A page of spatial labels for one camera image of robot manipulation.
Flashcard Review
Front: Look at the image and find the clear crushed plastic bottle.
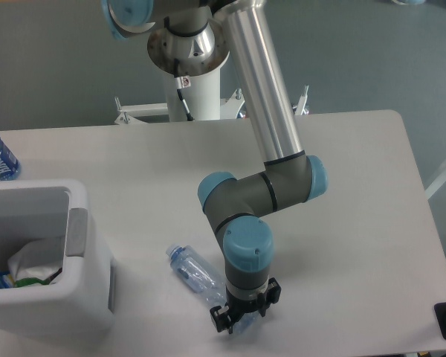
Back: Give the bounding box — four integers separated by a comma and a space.
166, 242, 259, 335

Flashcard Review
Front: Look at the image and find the white trash can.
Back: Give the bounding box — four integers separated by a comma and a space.
0, 179, 115, 335

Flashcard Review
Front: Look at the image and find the black cable on pedestal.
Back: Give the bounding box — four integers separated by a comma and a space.
172, 58, 194, 122

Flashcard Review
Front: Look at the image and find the white paper wrapper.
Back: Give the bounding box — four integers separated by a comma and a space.
7, 237, 65, 288

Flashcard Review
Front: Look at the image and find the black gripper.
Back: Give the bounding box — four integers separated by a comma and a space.
210, 277, 282, 334

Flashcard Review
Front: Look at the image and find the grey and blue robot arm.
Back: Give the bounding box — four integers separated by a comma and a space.
100, 1, 328, 332

